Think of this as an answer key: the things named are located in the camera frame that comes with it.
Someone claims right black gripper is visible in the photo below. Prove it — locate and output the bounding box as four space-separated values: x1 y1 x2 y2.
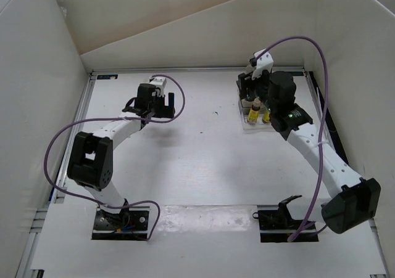
235 70 276 114

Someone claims white powder shaker jar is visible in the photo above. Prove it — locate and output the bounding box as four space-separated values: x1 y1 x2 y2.
244 95 254 102

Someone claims small yellow label bottle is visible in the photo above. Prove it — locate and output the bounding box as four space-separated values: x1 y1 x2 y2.
247 97 261 123

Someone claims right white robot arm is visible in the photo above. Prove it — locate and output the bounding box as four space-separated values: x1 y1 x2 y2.
236 70 381 234

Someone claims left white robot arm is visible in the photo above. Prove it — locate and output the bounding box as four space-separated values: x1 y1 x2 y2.
67 76 175 229

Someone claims clear tiered organizer rack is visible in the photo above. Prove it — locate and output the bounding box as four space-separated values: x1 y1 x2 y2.
236 79 278 132

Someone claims left blue table sticker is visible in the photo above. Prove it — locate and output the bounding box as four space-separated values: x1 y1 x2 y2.
96 74 118 80

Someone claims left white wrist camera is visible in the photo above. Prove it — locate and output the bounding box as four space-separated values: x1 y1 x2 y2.
149 76 167 92

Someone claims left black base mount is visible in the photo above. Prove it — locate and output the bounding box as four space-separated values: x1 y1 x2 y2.
91 206 149 241

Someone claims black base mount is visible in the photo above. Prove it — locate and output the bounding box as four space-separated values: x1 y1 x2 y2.
252 195 302 243
91 206 149 241

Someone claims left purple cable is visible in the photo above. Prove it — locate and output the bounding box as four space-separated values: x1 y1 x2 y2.
44 74 186 241

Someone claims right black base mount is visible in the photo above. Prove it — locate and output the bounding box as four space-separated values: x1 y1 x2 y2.
252 195 302 243

